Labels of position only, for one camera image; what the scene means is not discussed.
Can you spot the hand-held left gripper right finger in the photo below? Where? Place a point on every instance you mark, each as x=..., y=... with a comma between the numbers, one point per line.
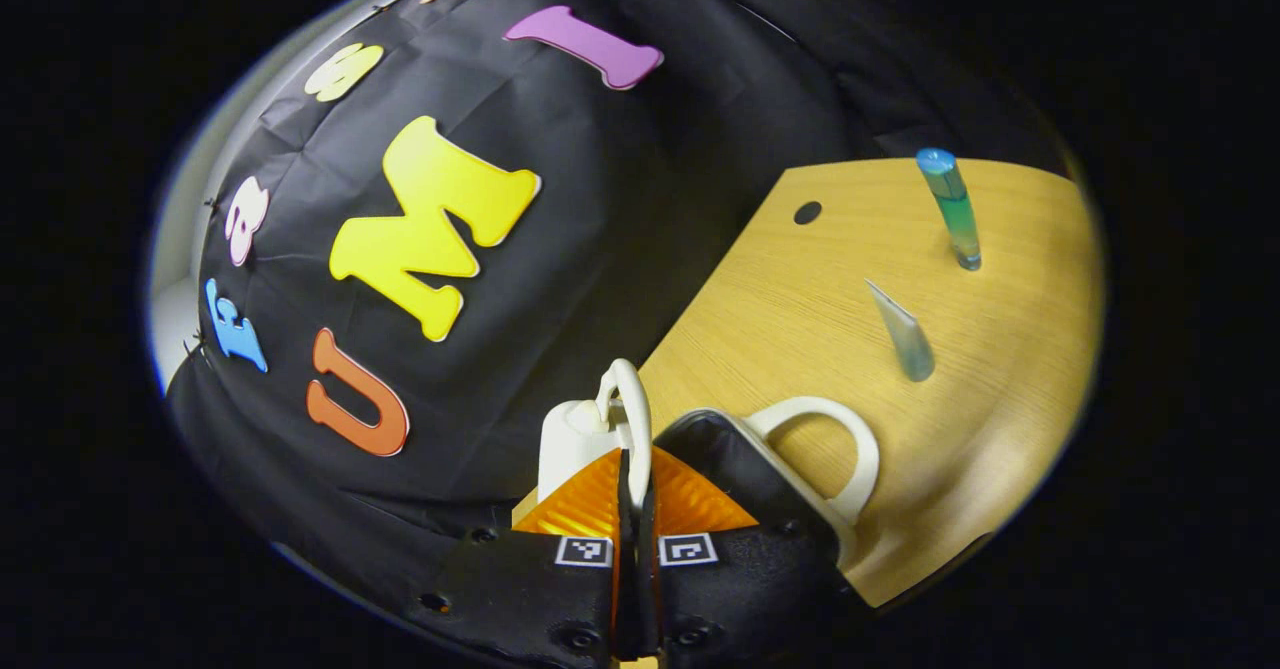
x=740, y=589

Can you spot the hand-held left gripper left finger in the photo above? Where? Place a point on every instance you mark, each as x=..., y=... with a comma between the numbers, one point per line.
x=520, y=589

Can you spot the white suitcase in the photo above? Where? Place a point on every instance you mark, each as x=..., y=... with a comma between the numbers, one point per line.
x=575, y=439

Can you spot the blue green gradient bottle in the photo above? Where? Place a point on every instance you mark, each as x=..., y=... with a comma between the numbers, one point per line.
x=955, y=214

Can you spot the black backdrop cloth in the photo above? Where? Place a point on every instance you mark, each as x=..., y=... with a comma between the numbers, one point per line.
x=600, y=249

